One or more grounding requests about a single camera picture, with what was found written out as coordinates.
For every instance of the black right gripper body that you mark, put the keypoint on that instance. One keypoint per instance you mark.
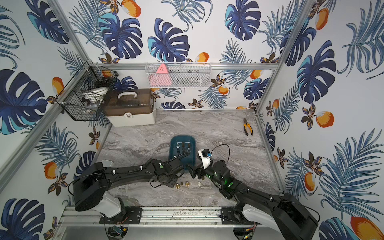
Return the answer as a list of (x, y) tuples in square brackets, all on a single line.
[(210, 173)]

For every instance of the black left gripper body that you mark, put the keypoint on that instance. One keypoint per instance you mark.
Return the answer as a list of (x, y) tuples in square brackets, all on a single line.
[(175, 172)]

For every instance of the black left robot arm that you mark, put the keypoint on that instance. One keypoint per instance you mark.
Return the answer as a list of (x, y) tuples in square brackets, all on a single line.
[(91, 188)]

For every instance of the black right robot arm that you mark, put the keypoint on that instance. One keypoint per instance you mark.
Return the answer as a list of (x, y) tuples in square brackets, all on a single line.
[(293, 219)]

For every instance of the teal plastic storage box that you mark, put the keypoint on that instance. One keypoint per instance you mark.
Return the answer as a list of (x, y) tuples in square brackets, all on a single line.
[(191, 158)]

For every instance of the white storage case brown lid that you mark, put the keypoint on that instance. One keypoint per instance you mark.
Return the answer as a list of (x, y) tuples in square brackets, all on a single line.
[(125, 108)]

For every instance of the orange black pliers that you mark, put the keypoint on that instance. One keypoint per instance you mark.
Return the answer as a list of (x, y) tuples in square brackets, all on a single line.
[(248, 130)]

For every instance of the pink triangle card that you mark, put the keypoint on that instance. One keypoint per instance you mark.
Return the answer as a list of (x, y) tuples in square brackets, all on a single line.
[(161, 78)]

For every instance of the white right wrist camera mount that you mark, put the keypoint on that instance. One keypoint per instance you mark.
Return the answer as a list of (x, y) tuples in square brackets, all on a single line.
[(206, 157)]

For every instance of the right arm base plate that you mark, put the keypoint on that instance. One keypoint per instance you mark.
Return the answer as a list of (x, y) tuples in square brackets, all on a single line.
[(232, 216)]

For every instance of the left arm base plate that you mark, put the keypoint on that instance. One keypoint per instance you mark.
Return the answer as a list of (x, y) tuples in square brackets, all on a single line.
[(128, 216)]

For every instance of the white mesh wall shelf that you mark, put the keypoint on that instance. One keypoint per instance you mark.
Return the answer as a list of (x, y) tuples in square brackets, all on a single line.
[(184, 75)]

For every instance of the aluminium front rail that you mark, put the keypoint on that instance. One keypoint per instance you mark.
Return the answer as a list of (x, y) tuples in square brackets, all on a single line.
[(155, 217)]

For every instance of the black wire basket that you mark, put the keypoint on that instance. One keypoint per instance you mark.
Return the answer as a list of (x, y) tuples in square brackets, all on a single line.
[(82, 98)]

